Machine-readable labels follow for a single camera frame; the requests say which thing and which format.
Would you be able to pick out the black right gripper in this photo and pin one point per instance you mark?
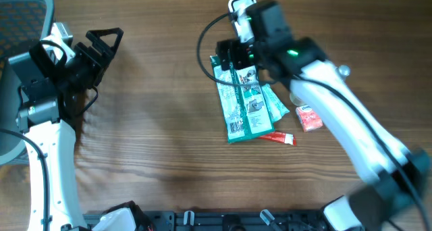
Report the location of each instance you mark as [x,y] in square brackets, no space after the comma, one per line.
[235,47]

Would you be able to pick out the red stick sachet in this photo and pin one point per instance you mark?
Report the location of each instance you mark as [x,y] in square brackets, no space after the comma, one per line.
[280,137]

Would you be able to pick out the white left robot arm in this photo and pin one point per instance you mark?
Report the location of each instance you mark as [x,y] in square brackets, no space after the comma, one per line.
[45,121]

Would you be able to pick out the white barcode scanner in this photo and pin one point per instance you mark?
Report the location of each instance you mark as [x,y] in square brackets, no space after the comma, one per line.
[239,19]

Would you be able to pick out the grey plastic shopping basket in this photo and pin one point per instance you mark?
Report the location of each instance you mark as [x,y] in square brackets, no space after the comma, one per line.
[21,21]

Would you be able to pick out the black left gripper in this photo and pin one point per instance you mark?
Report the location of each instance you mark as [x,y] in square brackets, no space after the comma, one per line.
[98,63]

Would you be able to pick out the teal tissue packet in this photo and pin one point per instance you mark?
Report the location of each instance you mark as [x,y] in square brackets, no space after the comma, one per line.
[277,110]

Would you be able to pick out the green lid glass jar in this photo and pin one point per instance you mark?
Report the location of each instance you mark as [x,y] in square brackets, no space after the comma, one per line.
[296,100]

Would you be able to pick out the red carton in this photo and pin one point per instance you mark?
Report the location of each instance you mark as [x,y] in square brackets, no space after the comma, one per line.
[309,119]

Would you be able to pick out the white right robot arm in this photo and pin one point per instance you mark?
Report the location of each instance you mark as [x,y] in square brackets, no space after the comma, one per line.
[394,178]

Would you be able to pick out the green packaged goods bag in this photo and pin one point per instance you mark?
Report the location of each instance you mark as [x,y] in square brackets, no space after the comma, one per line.
[243,104]

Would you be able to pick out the yellow oil glass bottle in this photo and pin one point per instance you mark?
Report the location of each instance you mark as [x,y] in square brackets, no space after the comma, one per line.
[343,71]

